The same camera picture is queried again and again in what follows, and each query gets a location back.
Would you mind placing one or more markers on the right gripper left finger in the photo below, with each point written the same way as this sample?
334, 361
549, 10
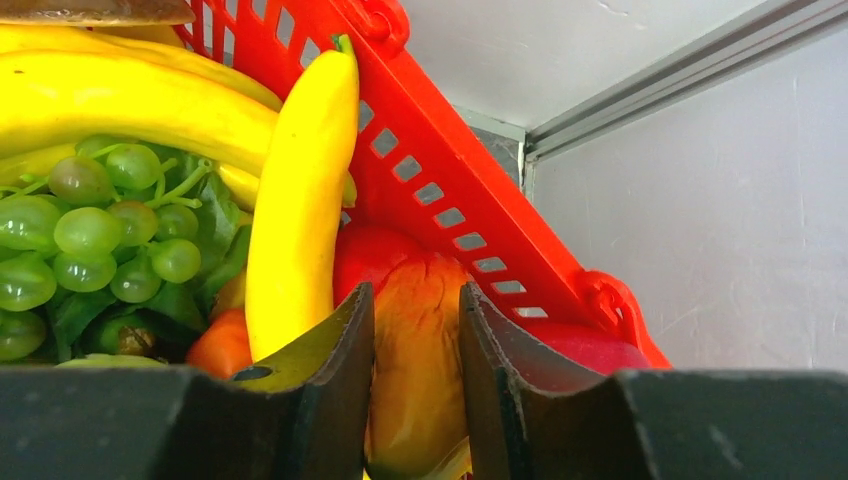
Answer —
298, 414

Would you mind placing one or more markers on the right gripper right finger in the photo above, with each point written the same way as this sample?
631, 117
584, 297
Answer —
534, 414

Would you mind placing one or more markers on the orange mango toy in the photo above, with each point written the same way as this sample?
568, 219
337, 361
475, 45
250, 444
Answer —
416, 418

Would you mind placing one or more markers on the red apple toy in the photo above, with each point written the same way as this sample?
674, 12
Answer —
592, 348

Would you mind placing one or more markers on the green grapes toy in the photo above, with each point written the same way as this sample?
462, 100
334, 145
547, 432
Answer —
86, 228

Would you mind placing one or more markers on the red plastic basket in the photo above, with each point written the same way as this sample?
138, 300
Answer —
418, 167

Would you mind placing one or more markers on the yellow banana bunch toy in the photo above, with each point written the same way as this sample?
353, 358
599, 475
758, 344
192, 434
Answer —
60, 84

